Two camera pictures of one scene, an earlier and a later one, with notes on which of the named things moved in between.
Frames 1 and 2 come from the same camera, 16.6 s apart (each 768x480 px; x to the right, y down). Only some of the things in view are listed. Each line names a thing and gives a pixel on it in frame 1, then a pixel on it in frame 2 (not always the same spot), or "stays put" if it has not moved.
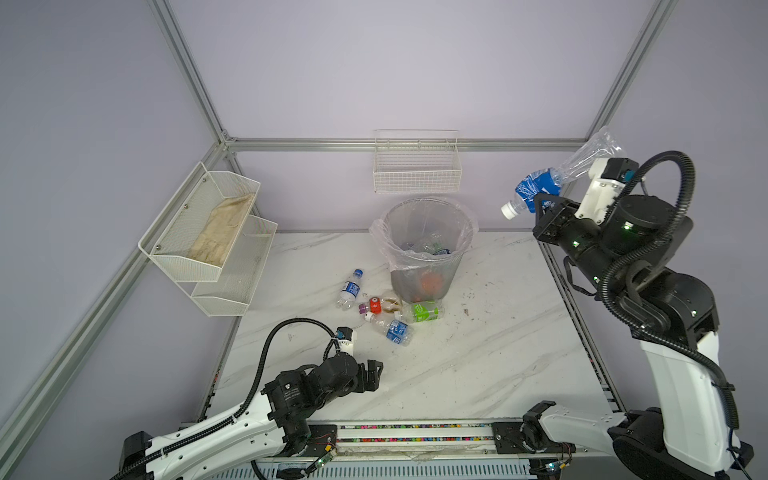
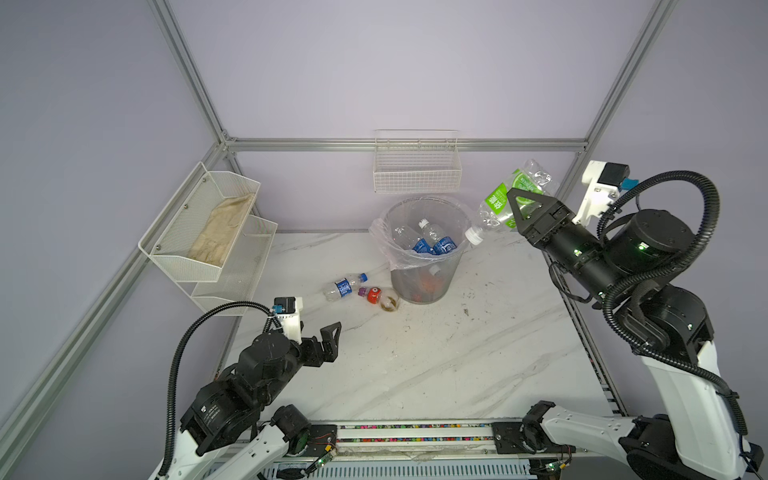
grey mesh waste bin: [425, 240] stays put
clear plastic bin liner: [424, 232] stays put
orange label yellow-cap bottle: [432, 283] stays put
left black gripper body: [360, 380] → [310, 355]
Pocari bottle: [396, 330] → [441, 244]
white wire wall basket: [417, 161] stays put
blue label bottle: [548, 182] → [411, 240]
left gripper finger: [373, 374] → [331, 337]
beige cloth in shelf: [220, 230] stays put
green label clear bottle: [422, 311] → [496, 211]
